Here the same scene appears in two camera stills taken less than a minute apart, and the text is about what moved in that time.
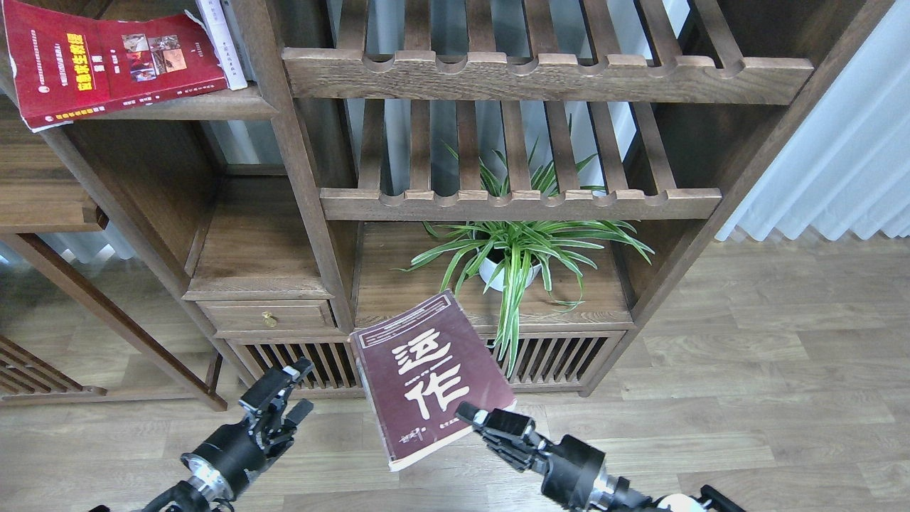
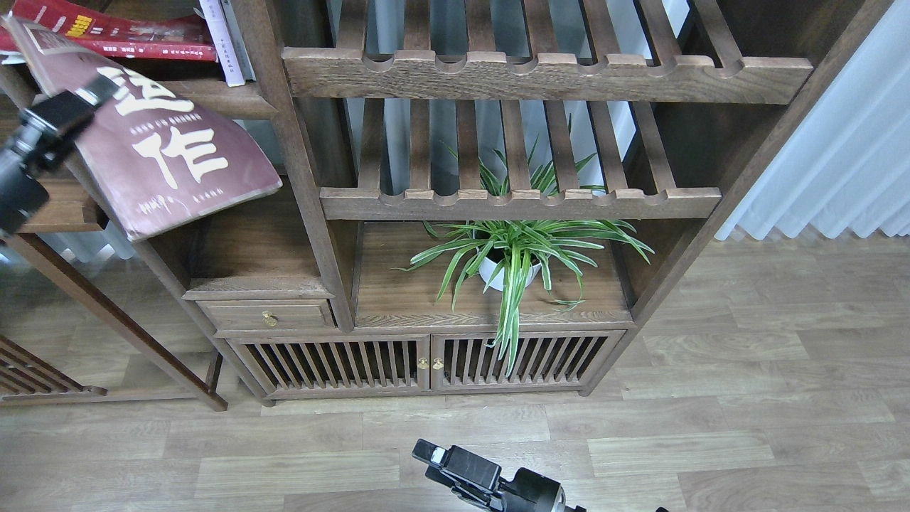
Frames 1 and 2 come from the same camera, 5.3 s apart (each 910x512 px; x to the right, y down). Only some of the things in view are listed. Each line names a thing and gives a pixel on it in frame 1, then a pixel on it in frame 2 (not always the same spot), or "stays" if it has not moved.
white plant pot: [488, 267] stays
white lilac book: [224, 43] stays
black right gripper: [572, 471] -> [528, 492]
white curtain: [847, 166] stays
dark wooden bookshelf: [538, 166] stays
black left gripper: [229, 459] -> [67, 114]
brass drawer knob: [269, 318] stays
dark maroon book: [417, 365] -> [157, 158]
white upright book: [234, 26] stays
